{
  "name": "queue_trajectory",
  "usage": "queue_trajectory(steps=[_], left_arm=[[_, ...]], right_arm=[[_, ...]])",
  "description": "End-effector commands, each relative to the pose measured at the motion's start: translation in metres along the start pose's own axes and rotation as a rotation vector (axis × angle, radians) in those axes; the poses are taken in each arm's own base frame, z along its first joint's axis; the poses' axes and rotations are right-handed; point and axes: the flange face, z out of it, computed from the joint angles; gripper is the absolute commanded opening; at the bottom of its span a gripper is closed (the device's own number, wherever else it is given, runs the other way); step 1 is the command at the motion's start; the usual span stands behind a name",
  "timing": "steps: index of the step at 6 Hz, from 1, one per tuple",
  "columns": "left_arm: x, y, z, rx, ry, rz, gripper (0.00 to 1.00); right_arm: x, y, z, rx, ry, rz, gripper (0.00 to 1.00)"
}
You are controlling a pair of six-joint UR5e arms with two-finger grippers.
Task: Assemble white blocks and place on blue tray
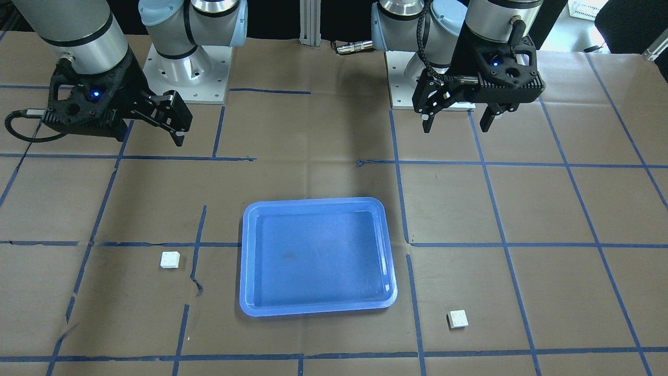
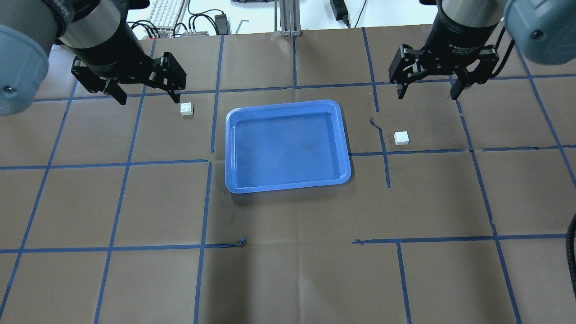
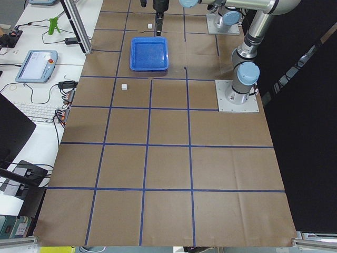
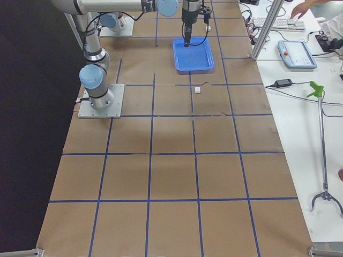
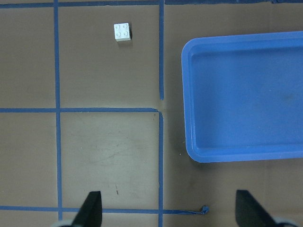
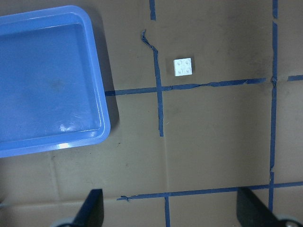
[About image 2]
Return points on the white keyboard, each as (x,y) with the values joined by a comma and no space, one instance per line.
(165,14)

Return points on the black power adapter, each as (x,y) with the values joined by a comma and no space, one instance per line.
(222,24)

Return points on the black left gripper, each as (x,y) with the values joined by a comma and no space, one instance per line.
(109,53)

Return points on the blue plastic tray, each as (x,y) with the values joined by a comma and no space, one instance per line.
(285,146)

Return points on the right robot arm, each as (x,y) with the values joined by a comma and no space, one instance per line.
(473,39)

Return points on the brown paper table cover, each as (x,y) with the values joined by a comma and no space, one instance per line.
(119,214)

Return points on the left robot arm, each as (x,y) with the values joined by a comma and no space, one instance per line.
(29,28)

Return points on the aluminium frame post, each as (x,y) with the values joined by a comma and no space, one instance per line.
(289,17)

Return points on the white block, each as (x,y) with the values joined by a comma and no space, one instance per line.
(401,138)
(187,109)

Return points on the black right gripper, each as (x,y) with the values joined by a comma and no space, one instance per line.
(459,39)

